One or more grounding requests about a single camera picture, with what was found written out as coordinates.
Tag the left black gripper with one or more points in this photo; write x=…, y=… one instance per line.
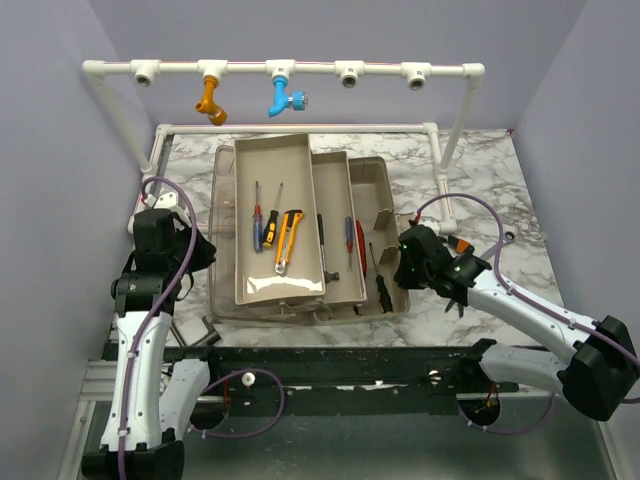
x=206, y=253

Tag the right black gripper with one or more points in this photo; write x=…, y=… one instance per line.
x=401, y=278

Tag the black long screwdriver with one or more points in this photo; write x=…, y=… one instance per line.
x=384, y=297

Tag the blue handled screwdriver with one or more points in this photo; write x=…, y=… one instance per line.
x=257, y=229
x=349, y=236

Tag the red utility knife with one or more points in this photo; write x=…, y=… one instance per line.
x=361, y=247

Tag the brown translucent tool box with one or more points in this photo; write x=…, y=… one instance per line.
x=317, y=286

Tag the yellow black screwdriver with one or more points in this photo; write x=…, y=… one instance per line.
x=269, y=232

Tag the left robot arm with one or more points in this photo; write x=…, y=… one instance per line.
x=143, y=436

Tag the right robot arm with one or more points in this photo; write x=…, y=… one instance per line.
x=590, y=363

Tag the black needle nose pliers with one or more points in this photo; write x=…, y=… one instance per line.
x=460, y=303

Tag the silver combination wrench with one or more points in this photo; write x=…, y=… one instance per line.
x=508, y=238

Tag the orange plastic faucet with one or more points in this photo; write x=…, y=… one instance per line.
x=207, y=104

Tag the blue plastic faucet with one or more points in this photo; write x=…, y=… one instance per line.
x=282, y=100

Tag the orange handled pliers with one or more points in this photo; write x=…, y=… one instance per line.
x=459, y=245

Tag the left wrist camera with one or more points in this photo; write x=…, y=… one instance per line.
x=170, y=201

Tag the black L bracket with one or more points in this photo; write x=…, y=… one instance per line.
x=194, y=332

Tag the black metal base rail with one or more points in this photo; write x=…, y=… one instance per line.
x=300, y=381

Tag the white PVC pipe frame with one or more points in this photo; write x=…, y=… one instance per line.
x=349, y=72

